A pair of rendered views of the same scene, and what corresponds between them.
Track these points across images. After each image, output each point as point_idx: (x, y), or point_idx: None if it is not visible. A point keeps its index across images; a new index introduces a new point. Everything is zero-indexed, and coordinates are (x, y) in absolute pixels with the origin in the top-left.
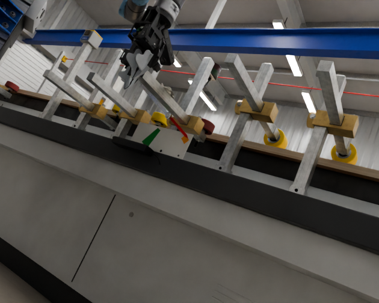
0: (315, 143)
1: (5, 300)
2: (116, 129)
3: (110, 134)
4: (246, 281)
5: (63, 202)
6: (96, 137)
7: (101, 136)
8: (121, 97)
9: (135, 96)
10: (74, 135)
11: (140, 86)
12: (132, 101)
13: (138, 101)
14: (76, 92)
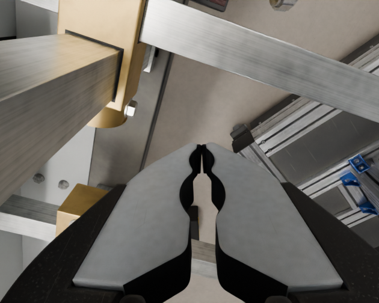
0: None
1: (177, 58)
2: (143, 68)
3: (150, 71)
4: None
5: None
6: (158, 104)
7: (162, 90)
8: (299, 47)
9: (83, 112)
10: (142, 167)
11: (24, 154)
12: (99, 102)
13: (91, 55)
14: (194, 255)
